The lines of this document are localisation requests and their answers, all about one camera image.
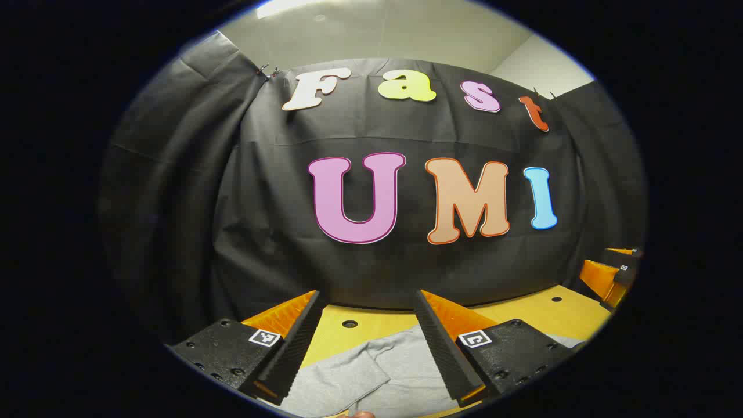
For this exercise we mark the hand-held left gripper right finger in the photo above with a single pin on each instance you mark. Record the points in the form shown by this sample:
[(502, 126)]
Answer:
[(444, 348)]

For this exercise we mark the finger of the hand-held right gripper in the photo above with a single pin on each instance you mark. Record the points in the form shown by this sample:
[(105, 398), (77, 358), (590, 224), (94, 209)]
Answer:
[(630, 251), (598, 278)]

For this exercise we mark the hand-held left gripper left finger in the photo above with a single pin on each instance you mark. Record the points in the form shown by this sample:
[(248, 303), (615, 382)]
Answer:
[(296, 342)]

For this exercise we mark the grey zip-neck sweatshirt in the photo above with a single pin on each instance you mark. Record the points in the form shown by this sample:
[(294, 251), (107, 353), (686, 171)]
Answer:
[(400, 371)]

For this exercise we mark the black backdrop cloth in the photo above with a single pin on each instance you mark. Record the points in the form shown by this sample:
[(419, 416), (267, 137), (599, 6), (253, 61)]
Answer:
[(261, 203)]

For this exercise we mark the small metal cloth clip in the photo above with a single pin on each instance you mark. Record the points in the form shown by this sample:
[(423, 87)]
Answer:
[(537, 93), (264, 71)]

